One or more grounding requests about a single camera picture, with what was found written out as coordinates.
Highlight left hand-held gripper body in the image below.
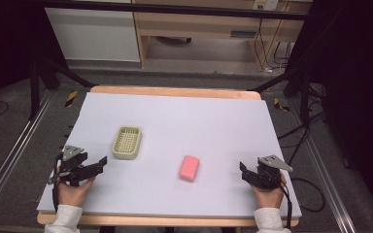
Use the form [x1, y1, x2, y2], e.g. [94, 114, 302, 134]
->
[55, 145, 85, 187]

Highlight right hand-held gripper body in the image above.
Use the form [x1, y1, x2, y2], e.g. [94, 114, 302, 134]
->
[254, 154, 294, 191]

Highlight person's right hand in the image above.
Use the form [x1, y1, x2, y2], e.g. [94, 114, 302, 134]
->
[251, 172, 288, 210]

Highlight person's left hand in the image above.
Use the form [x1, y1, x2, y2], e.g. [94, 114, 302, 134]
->
[56, 176, 97, 208]

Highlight beige slotted soap dish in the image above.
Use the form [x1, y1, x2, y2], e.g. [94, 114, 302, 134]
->
[111, 125, 144, 161]

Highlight yellow black floor tape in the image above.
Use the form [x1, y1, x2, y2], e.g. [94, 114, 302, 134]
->
[64, 89, 79, 108]
[273, 97, 291, 113]

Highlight pink soap bar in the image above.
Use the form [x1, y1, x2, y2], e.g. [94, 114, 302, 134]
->
[178, 154, 201, 183]

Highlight black metal stand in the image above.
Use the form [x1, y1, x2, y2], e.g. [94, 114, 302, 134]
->
[28, 52, 96, 121]
[247, 62, 313, 128]

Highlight white table cover sheet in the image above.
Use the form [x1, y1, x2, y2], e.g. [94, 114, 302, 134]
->
[36, 91, 303, 218]

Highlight wooden table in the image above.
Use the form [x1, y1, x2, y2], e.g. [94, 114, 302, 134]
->
[36, 84, 301, 228]

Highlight white cabinet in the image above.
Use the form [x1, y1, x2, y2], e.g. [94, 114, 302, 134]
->
[44, 7, 141, 63]

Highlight dark curtain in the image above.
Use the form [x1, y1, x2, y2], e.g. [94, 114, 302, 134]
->
[286, 0, 373, 224]
[0, 0, 68, 113]

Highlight wooden desk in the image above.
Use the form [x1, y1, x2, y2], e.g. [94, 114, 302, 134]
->
[131, 0, 309, 71]

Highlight white power strip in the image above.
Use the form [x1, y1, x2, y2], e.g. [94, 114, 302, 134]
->
[253, 0, 280, 11]

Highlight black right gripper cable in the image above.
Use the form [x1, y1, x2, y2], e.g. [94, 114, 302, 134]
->
[272, 177, 294, 229]

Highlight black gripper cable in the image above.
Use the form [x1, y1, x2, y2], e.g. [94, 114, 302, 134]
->
[272, 177, 294, 229]
[51, 152, 64, 214]

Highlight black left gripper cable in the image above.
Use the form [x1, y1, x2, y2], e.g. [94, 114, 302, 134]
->
[51, 152, 64, 214]

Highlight black floor cable bundle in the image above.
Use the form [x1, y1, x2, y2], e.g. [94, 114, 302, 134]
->
[276, 82, 327, 167]

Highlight black looped floor cable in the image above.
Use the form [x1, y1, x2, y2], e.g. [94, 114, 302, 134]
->
[289, 177, 326, 214]

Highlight metal floor rail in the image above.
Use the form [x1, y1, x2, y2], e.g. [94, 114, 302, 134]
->
[288, 96, 358, 233]
[0, 88, 56, 224]

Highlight hanging desk cables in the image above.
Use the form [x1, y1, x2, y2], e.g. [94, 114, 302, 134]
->
[253, 17, 294, 73]

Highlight black horizontal frame bar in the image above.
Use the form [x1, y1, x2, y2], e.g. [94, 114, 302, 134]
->
[41, 0, 309, 21]

